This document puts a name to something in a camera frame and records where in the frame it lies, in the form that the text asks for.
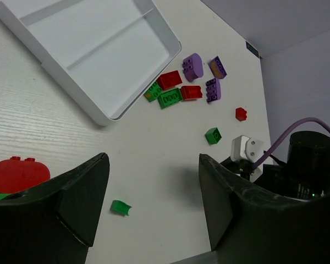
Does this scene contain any small red lego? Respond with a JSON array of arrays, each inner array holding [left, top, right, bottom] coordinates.
[[235, 107, 248, 122]]

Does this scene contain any white divided tray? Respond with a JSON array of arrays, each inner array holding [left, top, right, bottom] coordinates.
[[0, 1, 182, 127]]

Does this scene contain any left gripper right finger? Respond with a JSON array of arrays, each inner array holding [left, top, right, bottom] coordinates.
[[199, 154, 330, 263]]

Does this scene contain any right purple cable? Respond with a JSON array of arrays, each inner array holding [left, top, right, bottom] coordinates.
[[251, 117, 330, 170]]

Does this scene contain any purple arched lego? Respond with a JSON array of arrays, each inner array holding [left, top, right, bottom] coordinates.
[[205, 78, 221, 103]]

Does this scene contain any green lego brick by tray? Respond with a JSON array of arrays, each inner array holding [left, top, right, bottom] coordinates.
[[144, 81, 163, 102]]

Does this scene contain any red lego brick right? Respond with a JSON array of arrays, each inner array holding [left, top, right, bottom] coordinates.
[[180, 86, 203, 101]]

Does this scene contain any purple rounded lego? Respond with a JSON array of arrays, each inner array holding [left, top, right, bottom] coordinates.
[[182, 53, 204, 83]]

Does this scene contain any red lego brick upper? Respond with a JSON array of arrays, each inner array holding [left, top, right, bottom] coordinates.
[[157, 70, 183, 91]]

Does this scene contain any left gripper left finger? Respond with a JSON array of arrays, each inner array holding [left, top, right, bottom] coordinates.
[[0, 153, 110, 263]]

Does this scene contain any red lego brick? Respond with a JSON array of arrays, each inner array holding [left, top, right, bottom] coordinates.
[[157, 70, 183, 91], [180, 86, 203, 101]]

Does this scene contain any green long lego brick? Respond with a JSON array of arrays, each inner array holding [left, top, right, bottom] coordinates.
[[158, 88, 183, 109]]

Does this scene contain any small green curved lego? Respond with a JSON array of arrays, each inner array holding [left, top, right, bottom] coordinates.
[[110, 200, 132, 216]]

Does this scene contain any red rounded lego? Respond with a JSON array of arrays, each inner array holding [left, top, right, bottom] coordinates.
[[0, 156, 51, 194]]

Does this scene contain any purple lego brick far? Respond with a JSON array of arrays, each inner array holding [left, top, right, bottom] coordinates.
[[208, 56, 227, 80]]

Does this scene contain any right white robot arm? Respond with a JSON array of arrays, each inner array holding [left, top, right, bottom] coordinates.
[[221, 131, 330, 200]]

